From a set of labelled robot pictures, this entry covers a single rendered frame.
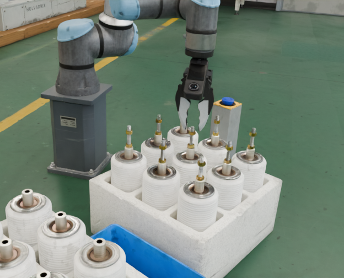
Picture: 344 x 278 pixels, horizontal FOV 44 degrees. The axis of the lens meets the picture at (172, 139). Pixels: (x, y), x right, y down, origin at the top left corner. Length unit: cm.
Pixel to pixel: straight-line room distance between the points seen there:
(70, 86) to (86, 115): 11
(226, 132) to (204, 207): 45
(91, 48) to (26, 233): 69
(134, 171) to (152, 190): 9
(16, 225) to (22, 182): 60
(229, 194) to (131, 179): 26
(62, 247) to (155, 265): 28
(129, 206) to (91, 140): 46
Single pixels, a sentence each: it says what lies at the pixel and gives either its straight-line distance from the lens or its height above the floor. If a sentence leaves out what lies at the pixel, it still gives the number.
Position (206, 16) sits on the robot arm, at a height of 63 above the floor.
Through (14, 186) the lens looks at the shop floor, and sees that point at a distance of 154.
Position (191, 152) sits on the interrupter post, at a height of 27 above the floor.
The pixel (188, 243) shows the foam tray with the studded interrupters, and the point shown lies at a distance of 100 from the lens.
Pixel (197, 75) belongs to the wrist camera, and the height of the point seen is 50.
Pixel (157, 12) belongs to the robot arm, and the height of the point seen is 63.
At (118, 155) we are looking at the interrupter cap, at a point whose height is 25.
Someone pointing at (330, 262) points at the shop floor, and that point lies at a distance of 130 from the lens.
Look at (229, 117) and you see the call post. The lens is 136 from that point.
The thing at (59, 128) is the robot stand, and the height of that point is 18.
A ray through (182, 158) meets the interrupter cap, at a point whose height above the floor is 25.
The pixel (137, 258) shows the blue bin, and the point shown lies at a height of 6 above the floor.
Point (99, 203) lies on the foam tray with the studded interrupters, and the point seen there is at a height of 12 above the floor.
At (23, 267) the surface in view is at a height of 25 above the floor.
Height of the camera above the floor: 78
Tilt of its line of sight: 25 degrees down
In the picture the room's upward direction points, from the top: 3 degrees clockwise
